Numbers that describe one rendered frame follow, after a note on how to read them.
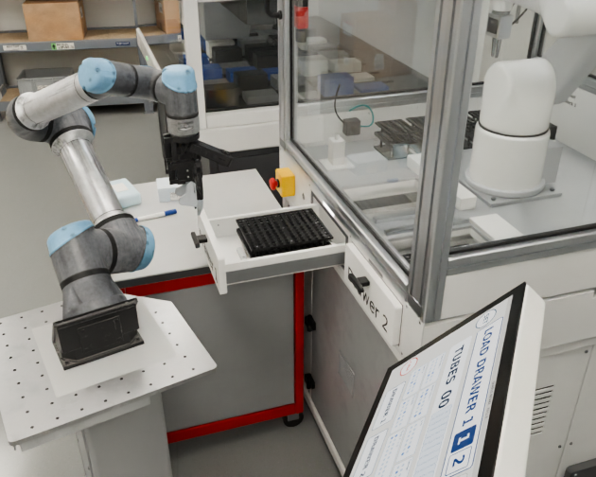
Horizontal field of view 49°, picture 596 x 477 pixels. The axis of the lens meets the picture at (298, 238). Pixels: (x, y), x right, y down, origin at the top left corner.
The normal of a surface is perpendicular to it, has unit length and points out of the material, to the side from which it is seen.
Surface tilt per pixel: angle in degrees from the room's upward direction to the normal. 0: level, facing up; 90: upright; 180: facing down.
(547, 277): 90
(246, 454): 0
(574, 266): 90
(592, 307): 90
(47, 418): 0
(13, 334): 0
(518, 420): 40
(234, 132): 90
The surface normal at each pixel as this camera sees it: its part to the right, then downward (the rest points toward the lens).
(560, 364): 0.31, 0.47
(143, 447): 0.51, 0.43
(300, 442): 0.00, -0.87
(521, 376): 0.60, -0.55
